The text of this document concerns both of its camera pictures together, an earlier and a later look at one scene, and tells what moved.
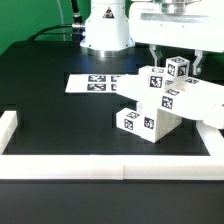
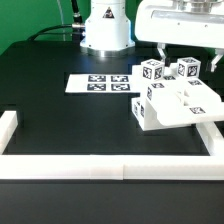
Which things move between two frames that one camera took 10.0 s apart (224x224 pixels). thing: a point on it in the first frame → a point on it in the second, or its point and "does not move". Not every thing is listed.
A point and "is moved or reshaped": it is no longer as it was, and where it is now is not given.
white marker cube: x=212 y=138 does not move
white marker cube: x=177 y=66 is moved or reshaped
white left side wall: x=8 y=124 does not move
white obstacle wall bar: x=126 y=167 does not move
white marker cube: x=156 y=78 → x=153 y=69
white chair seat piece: x=157 y=120 is moved or reshaped
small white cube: x=130 y=120 → x=136 y=106
